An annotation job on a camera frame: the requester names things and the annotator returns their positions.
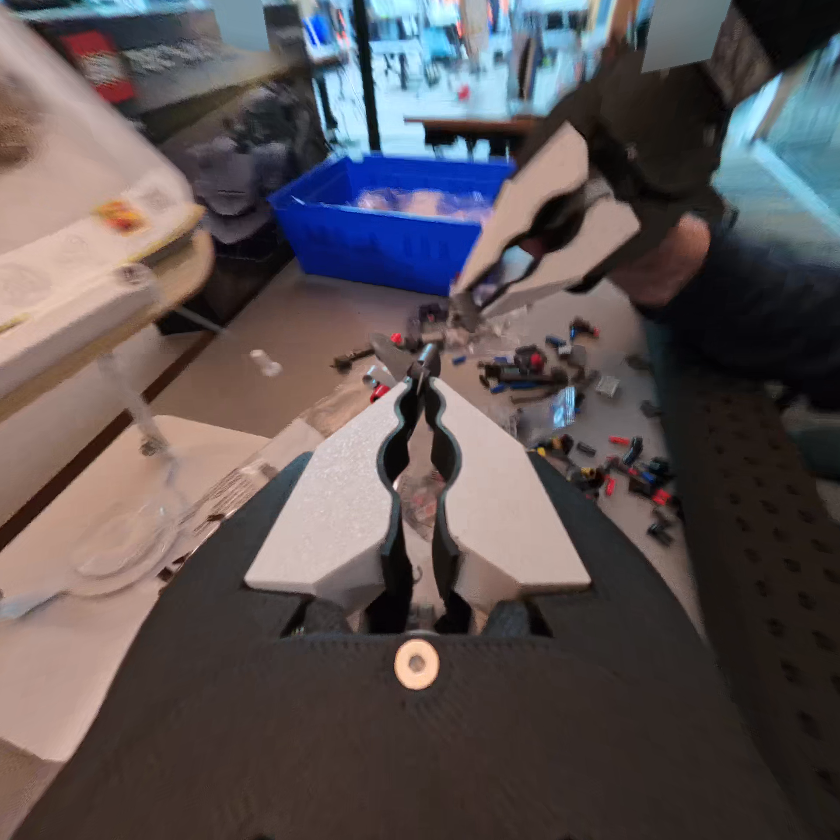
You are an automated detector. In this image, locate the person's right hand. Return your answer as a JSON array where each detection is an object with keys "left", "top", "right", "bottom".
[{"left": 610, "top": 215, "right": 714, "bottom": 307}]

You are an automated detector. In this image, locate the metal page holder wire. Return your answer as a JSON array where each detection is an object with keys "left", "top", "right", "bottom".
[{"left": 118, "top": 262, "right": 283, "bottom": 378}]

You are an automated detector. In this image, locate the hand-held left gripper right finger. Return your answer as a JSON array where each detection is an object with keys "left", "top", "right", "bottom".
[{"left": 423, "top": 378, "right": 592, "bottom": 621}]

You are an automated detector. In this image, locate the pile of lego pieces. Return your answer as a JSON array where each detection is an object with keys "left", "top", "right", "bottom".
[{"left": 453, "top": 315, "right": 683, "bottom": 546}]

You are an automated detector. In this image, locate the light grey red lego subassembly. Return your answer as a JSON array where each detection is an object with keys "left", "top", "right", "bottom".
[{"left": 364, "top": 331, "right": 442, "bottom": 403}]

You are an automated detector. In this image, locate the small clear zip bag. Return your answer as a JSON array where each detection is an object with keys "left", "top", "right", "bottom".
[{"left": 453, "top": 289, "right": 532, "bottom": 342}]

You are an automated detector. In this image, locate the black perforated board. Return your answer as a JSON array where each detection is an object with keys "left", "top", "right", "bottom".
[{"left": 656, "top": 367, "right": 840, "bottom": 840}]

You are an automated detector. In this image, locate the clear bag in bin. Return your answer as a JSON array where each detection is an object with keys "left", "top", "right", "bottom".
[{"left": 354, "top": 187, "right": 500, "bottom": 224}]

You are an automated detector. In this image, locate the black metal pole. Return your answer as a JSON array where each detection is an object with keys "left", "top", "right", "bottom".
[{"left": 353, "top": 0, "right": 383, "bottom": 152}]

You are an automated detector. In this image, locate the blue plastic bin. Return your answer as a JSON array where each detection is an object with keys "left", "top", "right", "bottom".
[{"left": 269, "top": 152, "right": 519, "bottom": 298}]

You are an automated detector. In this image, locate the dark grey lego subassembly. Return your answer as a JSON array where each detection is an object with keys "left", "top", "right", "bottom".
[{"left": 407, "top": 298, "right": 460, "bottom": 342}]

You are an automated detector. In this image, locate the wooden table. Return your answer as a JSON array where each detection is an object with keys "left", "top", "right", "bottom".
[{"left": 403, "top": 115, "right": 546, "bottom": 158}]

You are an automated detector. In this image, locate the person's right forearm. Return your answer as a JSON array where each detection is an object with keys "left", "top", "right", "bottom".
[{"left": 640, "top": 217, "right": 840, "bottom": 408}]

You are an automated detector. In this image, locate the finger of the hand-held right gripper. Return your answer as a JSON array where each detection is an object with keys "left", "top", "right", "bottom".
[
  {"left": 451, "top": 123, "right": 589, "bottom": 293},
  {"left": 482, "top": 196, "right": 642, "bottom": 318}
]

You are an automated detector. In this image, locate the black lego set box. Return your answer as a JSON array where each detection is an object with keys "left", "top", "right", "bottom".
[{"left": 59, "top": 26, "right": 329, "bottom": 329}]

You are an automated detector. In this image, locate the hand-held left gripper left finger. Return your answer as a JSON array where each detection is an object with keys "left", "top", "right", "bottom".
[{"left": 244, "top": 382, "right": 417, "bottom": 624}]

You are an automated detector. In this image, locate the teal chair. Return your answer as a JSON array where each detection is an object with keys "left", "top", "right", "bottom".
[{"left": 784, "top": 407, "right": 840, "bottom": 480}]

